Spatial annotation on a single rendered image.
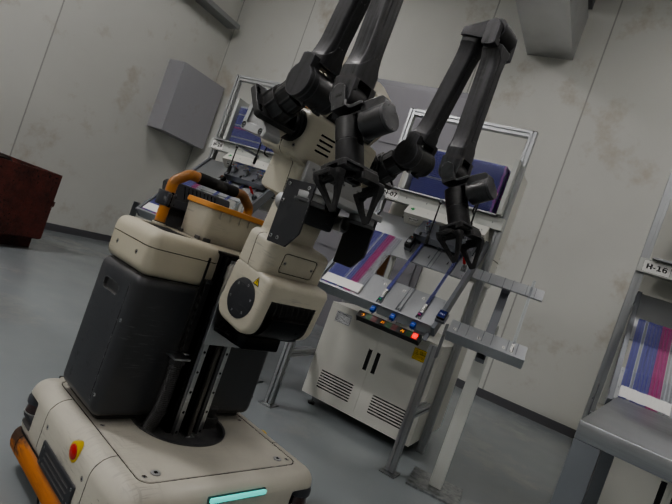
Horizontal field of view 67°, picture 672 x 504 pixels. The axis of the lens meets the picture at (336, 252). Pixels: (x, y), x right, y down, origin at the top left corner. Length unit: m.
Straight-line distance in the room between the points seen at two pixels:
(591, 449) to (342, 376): 2.19
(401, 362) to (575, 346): 2.78
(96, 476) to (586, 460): 1.02
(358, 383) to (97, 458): 1.80
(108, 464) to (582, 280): 4.64
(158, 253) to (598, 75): 5.11
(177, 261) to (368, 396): 1.75
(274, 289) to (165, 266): 0.32
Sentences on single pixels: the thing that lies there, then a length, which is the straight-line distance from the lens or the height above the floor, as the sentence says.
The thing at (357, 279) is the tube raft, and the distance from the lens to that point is 2.69.
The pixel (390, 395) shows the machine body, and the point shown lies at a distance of 2.88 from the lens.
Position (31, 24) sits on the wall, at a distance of 6.31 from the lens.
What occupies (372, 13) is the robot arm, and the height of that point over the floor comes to 1.39.
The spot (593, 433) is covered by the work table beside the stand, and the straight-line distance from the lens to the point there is 0.92.
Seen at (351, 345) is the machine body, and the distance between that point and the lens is 2.95.
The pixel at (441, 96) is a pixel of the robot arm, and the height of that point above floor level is 1.41.
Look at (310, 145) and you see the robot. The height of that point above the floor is 1.14.
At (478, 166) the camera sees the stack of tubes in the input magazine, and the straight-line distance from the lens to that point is 3.02.
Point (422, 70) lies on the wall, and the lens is 6.32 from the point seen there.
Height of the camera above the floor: 0.93
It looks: 1 degrees down
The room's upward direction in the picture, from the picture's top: 20 degrees clockwise
